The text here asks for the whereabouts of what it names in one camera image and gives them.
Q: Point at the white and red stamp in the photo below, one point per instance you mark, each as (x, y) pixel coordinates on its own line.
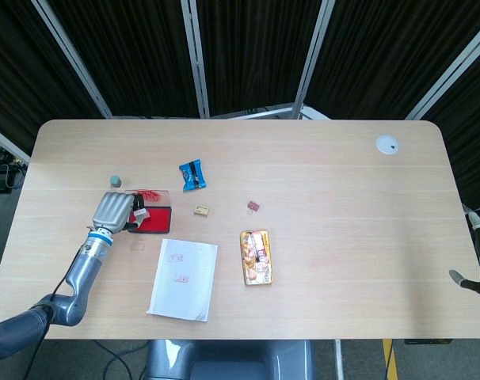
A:
(141, 213)

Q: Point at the small green eraser block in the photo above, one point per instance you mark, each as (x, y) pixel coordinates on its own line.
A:
(116, 181)

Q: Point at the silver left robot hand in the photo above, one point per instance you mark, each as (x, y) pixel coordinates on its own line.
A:
(111, 211)

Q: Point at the blue snack packet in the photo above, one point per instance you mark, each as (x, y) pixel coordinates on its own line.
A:
(192, 176)

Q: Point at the white partition frame post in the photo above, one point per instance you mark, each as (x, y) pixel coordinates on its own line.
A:
(450, 79)
(312, 59)
(74, 59)
(196, 59)
(10, 144)

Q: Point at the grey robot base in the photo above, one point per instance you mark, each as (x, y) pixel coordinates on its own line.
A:
(232, 360)

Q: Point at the white table leg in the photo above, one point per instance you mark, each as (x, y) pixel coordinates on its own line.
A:
(339, 360)

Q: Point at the pink binder clip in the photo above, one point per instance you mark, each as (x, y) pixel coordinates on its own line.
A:
(253, 205)

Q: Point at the red ink pad clear lid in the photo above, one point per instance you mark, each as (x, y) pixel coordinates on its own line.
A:
(157, 220)

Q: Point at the white partition base frame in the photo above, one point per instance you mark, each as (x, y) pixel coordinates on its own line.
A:
(264, 112)

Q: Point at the yellow food box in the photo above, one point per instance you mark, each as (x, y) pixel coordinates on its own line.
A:
(256, 257)

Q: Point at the black bar under table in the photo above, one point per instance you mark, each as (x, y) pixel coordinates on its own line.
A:
(428, 340)

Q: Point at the white lined notebook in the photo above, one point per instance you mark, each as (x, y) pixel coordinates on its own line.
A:
(184, 281)

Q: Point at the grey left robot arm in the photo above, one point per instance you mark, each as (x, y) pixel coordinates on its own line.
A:
(79, 273)

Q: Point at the small yellow eraser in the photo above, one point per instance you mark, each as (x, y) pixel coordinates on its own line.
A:
(201, 210)

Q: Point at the dark fabric partition panel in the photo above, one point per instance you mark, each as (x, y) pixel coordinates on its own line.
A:
(133, 59)
(256, 51)
(26, 79)
(473, 118)
(382, 59)

